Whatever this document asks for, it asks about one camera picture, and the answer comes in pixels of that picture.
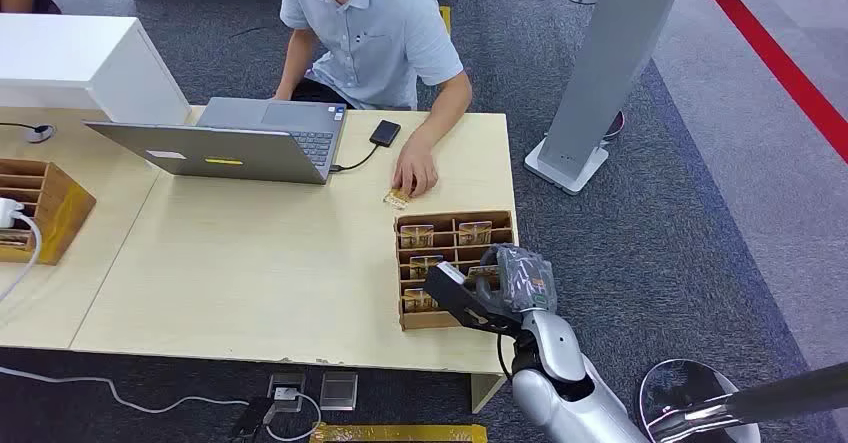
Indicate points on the person's left forearm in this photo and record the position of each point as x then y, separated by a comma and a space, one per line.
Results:
445, 109

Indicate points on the wooden slotted organizer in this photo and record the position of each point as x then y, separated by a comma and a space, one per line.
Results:
63, 208

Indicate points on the person's right forearm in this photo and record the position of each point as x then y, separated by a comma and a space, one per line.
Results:
296, 62

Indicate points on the grey open laptop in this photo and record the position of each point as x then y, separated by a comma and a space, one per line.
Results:
232, 152

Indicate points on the open floor socket box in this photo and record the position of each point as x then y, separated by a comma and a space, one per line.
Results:
286, 390

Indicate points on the red barrier belt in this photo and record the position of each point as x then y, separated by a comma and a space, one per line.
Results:
775, 62

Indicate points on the closed floor socket cover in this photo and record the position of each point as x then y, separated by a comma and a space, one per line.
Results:
338, 391

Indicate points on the person in light shirt seat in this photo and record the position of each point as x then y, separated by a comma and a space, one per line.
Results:
378, 36

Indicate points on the large round chrome base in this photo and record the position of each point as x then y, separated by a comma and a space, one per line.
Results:
676, 384

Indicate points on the short yellow floor tape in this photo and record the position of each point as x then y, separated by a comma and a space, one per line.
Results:
446, 20

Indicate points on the white power plug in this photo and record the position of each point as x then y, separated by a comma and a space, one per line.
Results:
6, 213

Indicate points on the golden printed card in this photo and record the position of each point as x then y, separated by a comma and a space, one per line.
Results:
424, 266
396, 199
418, 301
416, 236
482, 272
475, 232

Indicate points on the long yellow floor tape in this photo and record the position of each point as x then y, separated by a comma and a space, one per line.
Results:
397, 434

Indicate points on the black portable drive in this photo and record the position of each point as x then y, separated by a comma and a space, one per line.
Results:
385, 132

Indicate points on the person's left hand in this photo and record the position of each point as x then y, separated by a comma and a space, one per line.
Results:
414, 165

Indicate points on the thick dark pole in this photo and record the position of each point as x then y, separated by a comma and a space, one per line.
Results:
782, 394

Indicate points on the grey kiosk stand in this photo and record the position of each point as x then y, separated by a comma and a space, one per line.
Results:
613, 62

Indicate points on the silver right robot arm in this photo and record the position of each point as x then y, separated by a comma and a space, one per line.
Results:
563, 374

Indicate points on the wooden card holder box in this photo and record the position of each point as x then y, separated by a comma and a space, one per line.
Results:
429, 321

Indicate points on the black power adapter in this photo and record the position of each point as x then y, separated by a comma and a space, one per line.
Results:
252, 417

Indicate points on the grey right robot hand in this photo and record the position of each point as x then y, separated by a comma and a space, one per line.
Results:
526, 281

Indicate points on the white cabinet block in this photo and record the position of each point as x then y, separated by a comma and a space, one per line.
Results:
86, 62

